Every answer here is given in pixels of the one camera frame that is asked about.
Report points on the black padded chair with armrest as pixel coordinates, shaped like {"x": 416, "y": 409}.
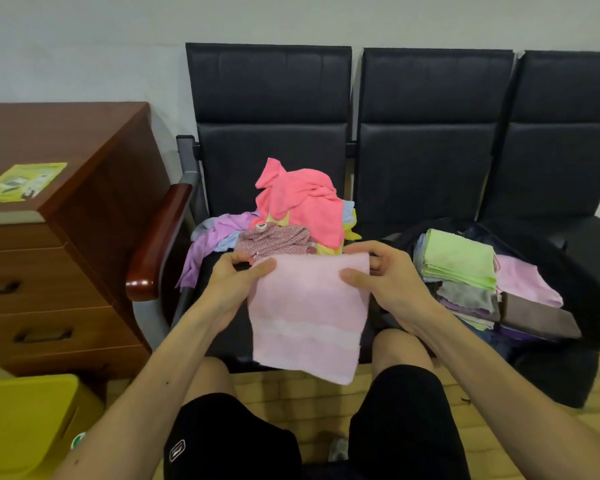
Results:
{"x": 270, "y": 94}

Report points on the person's right thumb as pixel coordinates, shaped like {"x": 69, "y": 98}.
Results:
{"x": 357, "y": 277}

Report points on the person's right middle finger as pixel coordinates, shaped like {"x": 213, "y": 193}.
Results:
{"x": 376, "y": 264}

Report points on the person's left forearm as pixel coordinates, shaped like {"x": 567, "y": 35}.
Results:
{"x": 145, "y": 394}

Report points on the light blue cloth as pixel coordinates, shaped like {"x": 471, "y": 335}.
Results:
{"x": 228, "y": 242}

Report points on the person's right forearm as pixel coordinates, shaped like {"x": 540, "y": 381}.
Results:
{"x": 495, "y": 389}

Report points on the person's leg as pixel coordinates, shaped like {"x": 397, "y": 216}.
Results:
{"x": 211, "y": 377}
{"x": 400, "y": 349}

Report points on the folded brown cloth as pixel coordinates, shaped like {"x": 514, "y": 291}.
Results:
{"x": 537, "y": 317}

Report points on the yellow-green leaflet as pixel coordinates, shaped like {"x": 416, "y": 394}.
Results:
{"x": 22, "y": 182}

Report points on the person's right hand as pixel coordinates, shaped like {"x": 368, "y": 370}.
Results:
{"x": 395, "y": 287}

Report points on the folded light green cloth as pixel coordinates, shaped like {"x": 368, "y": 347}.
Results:
{"x": 460, "y": 257}

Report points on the person's left leg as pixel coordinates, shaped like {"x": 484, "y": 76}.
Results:
{"x": 211, "y": 377}

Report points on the person's right leg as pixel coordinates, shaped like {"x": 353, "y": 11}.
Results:
{"x": 400, "y": 349}

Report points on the red-brown wooden armrest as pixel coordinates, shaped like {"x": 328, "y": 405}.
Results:
{"x": 155, "y": 244}

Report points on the folded pink cloth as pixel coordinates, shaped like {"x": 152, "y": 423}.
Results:
{"x": 525, "y": 279}

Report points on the grey shoe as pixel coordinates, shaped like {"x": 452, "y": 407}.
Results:
{"x": 338, "y": 449}

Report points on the coral pink cloth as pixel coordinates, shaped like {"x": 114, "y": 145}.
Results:
{"x": 305, "y": 204}

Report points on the light pink towel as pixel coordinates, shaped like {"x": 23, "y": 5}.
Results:
{"x": 305, "y": 314}

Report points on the brown wooden drawer cabinet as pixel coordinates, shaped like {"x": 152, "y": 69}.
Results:
{"x": 90, "y": 234}

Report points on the white green bottle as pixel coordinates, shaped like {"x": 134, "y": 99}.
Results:
{"x": 78, "y": 440}

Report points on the person's left thumb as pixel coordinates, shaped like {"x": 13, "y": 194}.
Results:
{"x": 257, "y": 271}

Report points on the folded purple cloth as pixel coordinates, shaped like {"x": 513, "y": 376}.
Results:
{"x": 472, "y": 310}

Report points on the folded grey cloth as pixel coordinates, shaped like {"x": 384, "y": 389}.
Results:
{"x": 465, "y": 294}

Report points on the black shorts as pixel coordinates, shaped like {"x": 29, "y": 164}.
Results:
{"x": 405, "y": 424}

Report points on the yellow box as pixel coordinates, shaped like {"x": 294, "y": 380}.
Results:
{"x": 22, "y": 424}

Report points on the yellow cloth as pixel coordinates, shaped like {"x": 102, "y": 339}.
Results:
{"x": 351, "y": 230}

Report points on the mottled pink white cloth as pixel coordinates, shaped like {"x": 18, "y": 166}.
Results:
{"x": 275, "y": 239}

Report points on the black bag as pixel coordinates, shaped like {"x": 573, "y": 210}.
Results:
{"x": 560, "y": 364}

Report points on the person's left hand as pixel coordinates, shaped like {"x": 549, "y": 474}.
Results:
{"x": 225, "y": 294}

